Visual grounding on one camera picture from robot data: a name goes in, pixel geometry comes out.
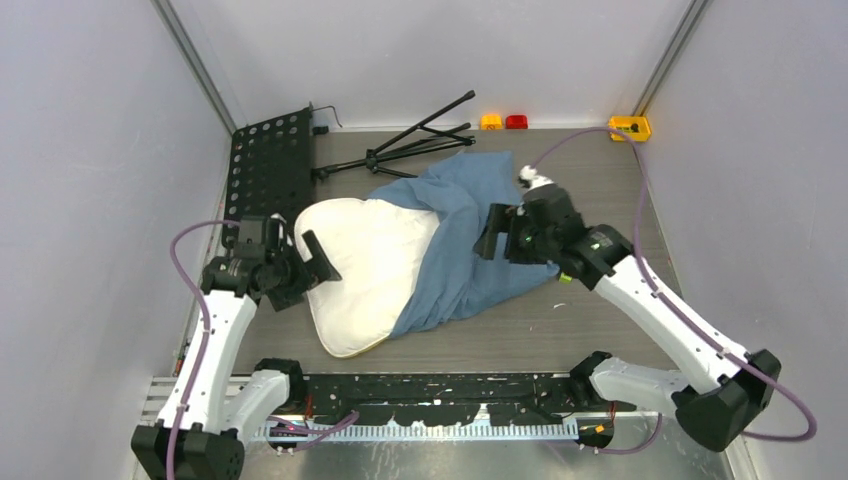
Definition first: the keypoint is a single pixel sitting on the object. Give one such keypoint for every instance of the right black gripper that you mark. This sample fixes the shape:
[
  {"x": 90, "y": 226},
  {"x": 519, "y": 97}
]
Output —
[{"x": 505, "y": 218}]

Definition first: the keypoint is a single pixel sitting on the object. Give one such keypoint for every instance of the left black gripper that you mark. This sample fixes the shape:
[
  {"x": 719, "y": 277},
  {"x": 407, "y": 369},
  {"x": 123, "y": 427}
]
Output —
[{"x": 313, "y": 273}]

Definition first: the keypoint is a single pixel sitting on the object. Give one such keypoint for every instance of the white pillow with yellow band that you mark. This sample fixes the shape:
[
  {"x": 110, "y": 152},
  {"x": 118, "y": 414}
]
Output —
[{"x": 377, "y": 247}]

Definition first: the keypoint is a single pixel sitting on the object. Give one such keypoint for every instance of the blue pillowcase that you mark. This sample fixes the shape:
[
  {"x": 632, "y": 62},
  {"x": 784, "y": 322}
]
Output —
[{"x": 453, "y": 282}]

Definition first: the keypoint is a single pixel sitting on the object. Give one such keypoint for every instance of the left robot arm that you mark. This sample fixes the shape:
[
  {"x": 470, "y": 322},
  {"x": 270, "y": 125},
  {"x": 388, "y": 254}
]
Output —
[{"x": 200, "y": 433}]

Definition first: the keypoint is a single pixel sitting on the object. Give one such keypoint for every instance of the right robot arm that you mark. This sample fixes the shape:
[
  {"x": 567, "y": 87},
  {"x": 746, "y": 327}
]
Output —
[{"x": 717, "y": 388}]

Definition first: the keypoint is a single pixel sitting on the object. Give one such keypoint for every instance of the red toy brick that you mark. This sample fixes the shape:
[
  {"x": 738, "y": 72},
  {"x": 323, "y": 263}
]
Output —
[{"x": 516, "y": 122}]

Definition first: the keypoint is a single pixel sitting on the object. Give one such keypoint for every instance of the orange yellow toy brick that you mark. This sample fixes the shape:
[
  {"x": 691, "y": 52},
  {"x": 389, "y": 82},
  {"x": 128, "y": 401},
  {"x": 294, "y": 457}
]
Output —
[{"x": 491, "y": 122}]

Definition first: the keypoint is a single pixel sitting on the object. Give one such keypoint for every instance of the black perforated music stand tray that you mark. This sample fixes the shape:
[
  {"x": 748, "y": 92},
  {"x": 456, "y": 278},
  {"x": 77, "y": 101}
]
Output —
[{"x": 270, "y": 167}]

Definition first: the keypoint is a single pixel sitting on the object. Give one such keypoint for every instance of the black folding tripod stand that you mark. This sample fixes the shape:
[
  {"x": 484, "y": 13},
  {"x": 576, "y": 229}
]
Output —
[{"x": 419, "y": 139}]

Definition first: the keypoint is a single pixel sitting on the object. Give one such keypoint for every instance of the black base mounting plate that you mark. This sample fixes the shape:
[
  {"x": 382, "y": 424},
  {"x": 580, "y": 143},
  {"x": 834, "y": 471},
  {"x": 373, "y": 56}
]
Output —
[{"x": 510, "y": 399}]

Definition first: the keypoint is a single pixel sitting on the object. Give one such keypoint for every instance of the yellow toy block with knob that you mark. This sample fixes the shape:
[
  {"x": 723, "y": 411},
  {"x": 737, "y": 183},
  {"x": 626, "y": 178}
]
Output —
[{"x": 637, "y": 128}]

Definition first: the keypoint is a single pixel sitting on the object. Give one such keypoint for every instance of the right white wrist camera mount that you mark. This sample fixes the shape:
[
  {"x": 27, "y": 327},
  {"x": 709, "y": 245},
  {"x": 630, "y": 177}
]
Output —
[{"x": 529, "y": 178}]

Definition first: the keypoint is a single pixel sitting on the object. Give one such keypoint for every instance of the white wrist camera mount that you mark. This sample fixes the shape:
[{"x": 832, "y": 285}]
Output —
[
  {"x": 284, "y": 230},
  {"x": 529, "y": 178}
]

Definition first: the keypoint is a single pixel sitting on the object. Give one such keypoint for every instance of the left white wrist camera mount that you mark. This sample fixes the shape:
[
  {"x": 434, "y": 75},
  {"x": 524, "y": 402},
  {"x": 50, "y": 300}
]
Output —
[{"x": 284, "y": 230}]

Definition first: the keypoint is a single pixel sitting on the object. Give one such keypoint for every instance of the aluminium rail frame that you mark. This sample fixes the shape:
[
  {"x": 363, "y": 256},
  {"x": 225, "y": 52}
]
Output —
[{"x": 626, "y": 445}]

